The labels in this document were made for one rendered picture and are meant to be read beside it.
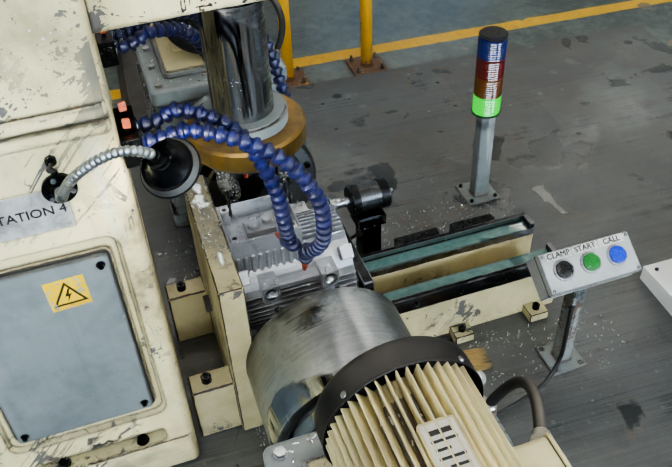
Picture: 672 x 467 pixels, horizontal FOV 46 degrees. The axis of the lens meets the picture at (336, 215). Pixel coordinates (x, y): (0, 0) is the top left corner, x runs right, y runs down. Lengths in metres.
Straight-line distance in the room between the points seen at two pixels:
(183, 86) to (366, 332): 0.75
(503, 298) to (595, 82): 0.97
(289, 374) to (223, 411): 0.35
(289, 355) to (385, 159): 0.99
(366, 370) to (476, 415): 0.11
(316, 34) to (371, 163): 2.39
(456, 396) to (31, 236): 0.55
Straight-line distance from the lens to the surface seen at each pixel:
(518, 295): 1.59
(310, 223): 1.34
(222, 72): 1.10
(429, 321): 1.52
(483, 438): 0.77
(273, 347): 1.12
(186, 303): 1.52
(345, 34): 4.30
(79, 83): 0.91
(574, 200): 1.91
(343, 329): 1.08
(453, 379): 0.80
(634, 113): 2.26
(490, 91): 1.70
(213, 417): 1.41
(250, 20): 1.07
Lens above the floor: 1.98
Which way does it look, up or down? 40 degrees down
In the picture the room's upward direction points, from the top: 3 degrees counter-clockwise
